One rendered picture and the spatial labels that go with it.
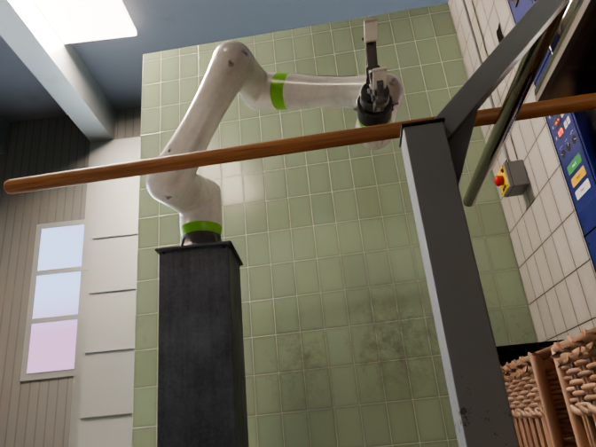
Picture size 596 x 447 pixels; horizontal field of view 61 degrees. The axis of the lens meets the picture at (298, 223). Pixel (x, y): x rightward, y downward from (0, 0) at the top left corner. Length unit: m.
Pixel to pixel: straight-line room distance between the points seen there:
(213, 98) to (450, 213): 1.13
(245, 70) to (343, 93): 0.30
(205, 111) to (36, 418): 3.21
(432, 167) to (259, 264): 1.75
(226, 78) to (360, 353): 1.16
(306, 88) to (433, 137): 1.10
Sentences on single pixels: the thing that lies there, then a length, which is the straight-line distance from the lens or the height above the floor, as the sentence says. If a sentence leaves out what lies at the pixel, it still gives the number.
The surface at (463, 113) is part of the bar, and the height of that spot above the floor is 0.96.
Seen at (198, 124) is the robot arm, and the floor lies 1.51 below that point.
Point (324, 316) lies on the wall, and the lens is 2.11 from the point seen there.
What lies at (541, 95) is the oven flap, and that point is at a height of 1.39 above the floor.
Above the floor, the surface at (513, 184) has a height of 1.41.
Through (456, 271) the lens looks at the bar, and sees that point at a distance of 0.47.
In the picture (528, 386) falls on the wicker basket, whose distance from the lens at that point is 0.63.
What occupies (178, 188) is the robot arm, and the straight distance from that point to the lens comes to 1.48.
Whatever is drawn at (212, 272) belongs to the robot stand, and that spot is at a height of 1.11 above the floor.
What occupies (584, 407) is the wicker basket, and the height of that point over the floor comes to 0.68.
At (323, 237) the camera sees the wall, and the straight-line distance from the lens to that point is 2.20.
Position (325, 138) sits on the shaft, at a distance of 0.98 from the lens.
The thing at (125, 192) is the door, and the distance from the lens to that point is 4.47.
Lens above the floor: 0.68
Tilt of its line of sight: 22 degrees up
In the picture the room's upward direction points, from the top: 6 degrees counter-clockwise
